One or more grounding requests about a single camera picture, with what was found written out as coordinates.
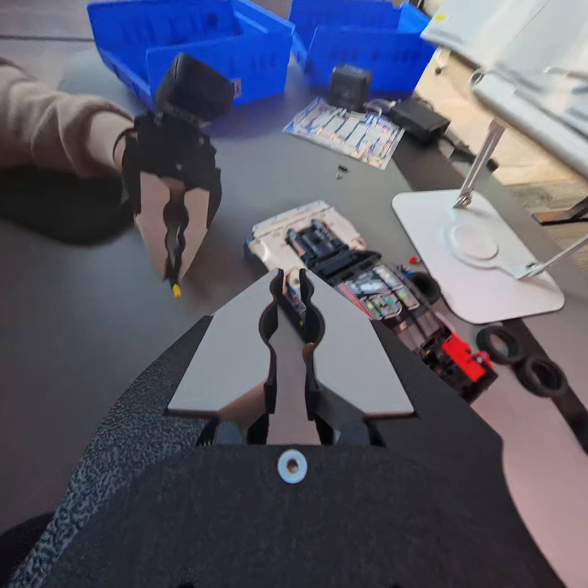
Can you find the black brick panel yellow axle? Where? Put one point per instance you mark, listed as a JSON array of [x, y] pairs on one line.
[[176, 287]]

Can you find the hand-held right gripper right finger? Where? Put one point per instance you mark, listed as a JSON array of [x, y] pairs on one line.
[[358, 367]]

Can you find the toy brick race car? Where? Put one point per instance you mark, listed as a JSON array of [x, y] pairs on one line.
[[330, 243]]

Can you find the black power adapter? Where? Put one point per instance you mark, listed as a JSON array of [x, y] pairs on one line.
[[418, 120]]

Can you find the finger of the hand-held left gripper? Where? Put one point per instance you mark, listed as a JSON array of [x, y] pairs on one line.
[[197, 216], [151, 211]]

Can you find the white folding stand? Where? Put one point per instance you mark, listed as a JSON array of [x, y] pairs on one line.
[[482, 275]]

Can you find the white booklet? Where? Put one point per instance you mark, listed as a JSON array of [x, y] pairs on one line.
[[505, 32]]

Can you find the blue storage bin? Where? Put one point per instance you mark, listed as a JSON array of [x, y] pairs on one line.
[[367, 50], [138, 27]]

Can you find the sticker sheet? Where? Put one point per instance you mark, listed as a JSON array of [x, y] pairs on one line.
[[344, 131]]

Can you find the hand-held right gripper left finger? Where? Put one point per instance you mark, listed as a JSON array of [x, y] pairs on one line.
[[225, 363]]

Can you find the black cube device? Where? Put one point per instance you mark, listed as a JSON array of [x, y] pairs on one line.
[[350, 87]]

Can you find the small black brick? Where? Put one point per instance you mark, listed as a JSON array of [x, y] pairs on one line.
[[342, 169]]

